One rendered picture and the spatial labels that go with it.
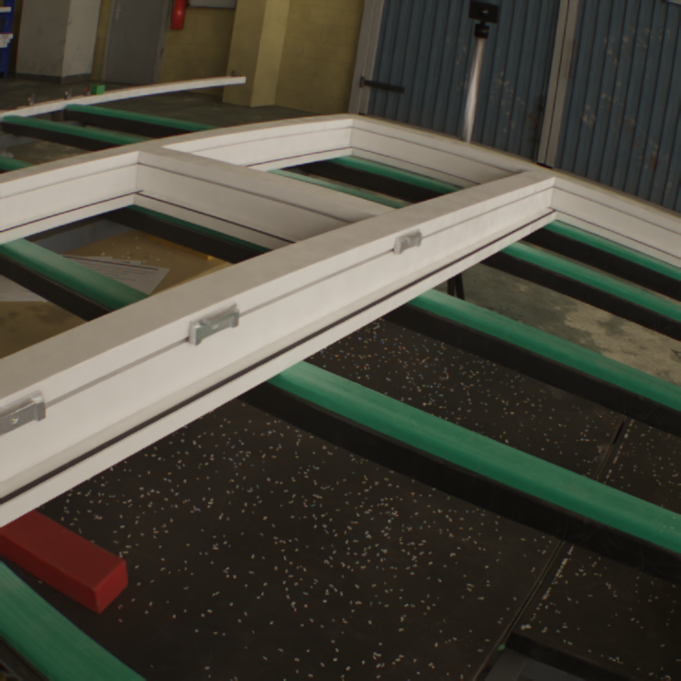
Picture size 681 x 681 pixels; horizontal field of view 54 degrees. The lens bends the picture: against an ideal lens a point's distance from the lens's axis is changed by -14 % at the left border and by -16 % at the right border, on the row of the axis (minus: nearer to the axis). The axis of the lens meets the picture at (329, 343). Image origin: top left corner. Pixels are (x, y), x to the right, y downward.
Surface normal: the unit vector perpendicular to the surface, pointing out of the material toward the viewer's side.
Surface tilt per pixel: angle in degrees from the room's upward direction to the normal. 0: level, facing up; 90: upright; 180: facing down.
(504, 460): 0
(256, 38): 90
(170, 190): 90
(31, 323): 0
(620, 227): 90
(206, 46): 90
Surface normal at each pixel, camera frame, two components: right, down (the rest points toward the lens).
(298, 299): 0.83, 0.34
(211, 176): -0.55, 0.30
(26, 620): 0.14, -0.89
